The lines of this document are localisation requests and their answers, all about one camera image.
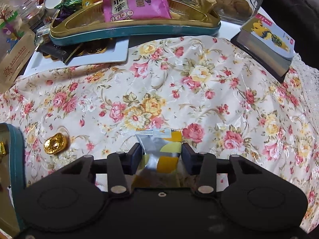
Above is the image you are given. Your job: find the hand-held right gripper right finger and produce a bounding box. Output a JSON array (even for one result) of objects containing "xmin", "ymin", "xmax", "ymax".
[{"xmin": 181, "ymin": 143, "xmax": 263, "ymax": 196}]

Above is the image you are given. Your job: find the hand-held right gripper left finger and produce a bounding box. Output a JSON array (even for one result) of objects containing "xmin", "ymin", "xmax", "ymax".
[{"xmin": 60, "ymin": 143, "xmax": 143, "ymax": 196}]

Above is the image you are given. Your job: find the yellow grey snack packet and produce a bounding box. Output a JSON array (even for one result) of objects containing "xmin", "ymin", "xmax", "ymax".
[{"xmin": 132, "ymin": 129, "xmax": 184, "ymax": 188}]

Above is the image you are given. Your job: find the shallow teal tin tray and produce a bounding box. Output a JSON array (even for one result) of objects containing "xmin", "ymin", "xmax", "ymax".
[{"xmin": 0, "ymin": 122, "xmax": 27, "ymax": 232}]

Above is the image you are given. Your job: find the floral tablecloth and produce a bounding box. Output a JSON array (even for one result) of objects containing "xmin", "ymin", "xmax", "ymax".
[{"xmin": 0, "ymin": 36, "xmax": 319, "ymax": 234}]

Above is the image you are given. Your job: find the gold ingot candy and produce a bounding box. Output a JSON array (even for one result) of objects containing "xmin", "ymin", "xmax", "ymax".
[{"xmin": 43, "ymin": 134, "xmax": 69, "ymax": 156}]

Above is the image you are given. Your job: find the white rectangular plate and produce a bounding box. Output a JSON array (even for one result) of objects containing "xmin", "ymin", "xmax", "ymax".
[{"xmin": 23, "ymin": 36, "xmax": 130, "ymax": 77}]

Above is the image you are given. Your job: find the teal gold snack tin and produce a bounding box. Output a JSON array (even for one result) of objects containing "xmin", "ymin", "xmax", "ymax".
[{"xmin": 49, "ymin": 0, "xmax": 222, "ymax": 47}]

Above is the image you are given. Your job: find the dark snack packet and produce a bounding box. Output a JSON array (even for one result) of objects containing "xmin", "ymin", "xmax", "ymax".
[{"xmin": 37, "ymin": 42, "xmax": 84, "ymax": 64}]

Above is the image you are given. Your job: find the card box with yellow picture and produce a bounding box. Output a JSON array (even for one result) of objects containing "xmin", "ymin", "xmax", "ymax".
[{"xmin": 230, "ymin": 12, "xmax": 296, "ymax": 78}]

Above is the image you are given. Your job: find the white lace cloth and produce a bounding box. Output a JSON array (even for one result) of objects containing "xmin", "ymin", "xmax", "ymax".
[{"xmin": 290, "ymin": 54, "xmax": 319, "ymax": 94}]

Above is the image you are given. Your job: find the small plastic cookie jar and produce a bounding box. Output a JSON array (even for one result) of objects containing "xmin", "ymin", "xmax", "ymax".
[{"xmin": 34, "ymin": 25, "xmax": 52, "ymax": 46}]

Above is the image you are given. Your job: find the pink snack packet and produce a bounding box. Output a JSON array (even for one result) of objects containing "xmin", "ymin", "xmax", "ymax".
[{"xmin": 101, "ymin": 0, "xmax": 172, "ymax": 23}]

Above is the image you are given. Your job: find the brown paper snack bag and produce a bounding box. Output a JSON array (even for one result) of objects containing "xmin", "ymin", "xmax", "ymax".
[{"xmin": 0, "ymin": 0, "xmax": 37, "ymax": 93}]

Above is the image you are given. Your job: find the glass jar with cookies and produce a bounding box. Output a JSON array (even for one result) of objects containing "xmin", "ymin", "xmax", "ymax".
[{"xmin": 211, "ymin": 0, "xmax": 270, "ymax": 26}]

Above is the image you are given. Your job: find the green wrapped candy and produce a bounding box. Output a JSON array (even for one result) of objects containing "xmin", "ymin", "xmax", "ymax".
[{"xmin": 53, "ymin": 0, "xmax": 87, "ymax": 11}]

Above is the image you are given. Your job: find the white jar lid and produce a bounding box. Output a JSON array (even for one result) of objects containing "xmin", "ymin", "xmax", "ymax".
[{"xmin": 43, "ymin": 0, "xmax": 64, "ymax": 8}]

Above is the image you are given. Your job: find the empty glass jar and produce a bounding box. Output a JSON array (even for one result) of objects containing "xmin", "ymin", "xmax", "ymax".
[{"xmin": 14, "ymin": 0, "xmax": 46, "ymax": 28}]

